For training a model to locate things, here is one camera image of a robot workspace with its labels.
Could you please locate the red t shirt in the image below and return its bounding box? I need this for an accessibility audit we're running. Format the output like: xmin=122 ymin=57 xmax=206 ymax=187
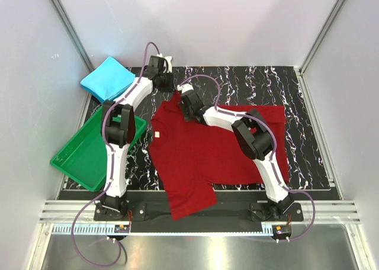
xmin=147 ymin=91 xmax=290 ymax=222

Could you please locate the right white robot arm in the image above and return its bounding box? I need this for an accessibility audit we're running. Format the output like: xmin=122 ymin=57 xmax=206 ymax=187
xmin=177 ymin=84 xmax=294 ymax=222

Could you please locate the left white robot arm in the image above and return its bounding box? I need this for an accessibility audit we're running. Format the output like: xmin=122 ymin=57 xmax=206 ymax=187
xmin=98 ymin=53 xmax=174 ymax=220

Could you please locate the folded light blue shirt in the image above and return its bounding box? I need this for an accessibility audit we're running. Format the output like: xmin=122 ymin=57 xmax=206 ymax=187
xmin=81 ymin=57 xmax=136 ymax=103

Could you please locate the green plastic tray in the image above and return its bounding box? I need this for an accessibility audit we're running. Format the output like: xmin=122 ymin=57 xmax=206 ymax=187
xmin=49 ymin=108 xmax=147 ymax=192

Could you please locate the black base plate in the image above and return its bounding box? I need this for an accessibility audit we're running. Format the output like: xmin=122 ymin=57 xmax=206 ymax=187
xmin=94 ymin=191 xmax=304 ymax=234

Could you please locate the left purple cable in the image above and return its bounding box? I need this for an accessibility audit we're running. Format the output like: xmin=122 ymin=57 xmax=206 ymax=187
xmin=70 ymin=41 xmax=162 ymax=267

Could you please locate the left aluminium frame post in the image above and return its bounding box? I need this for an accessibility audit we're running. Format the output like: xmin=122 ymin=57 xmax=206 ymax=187
xmin=49 ymin=0 xmax=95 ymax=72

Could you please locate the aluminium frame post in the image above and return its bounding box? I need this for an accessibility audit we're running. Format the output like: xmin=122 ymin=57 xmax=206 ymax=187
xmin=49 ymin=0 xmax=95 ymax=72
xmin=298 ymin=0 xmax=347 ymax=75

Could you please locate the white slotted cable duct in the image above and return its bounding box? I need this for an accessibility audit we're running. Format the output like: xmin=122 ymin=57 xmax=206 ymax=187
xmin=52 ymin=222 xmax=293 ymax=237

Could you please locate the right aluminium frame post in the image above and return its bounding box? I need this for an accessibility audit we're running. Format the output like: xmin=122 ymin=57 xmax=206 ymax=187
xmin=298 ymin=0 xmax=347 ymax=75

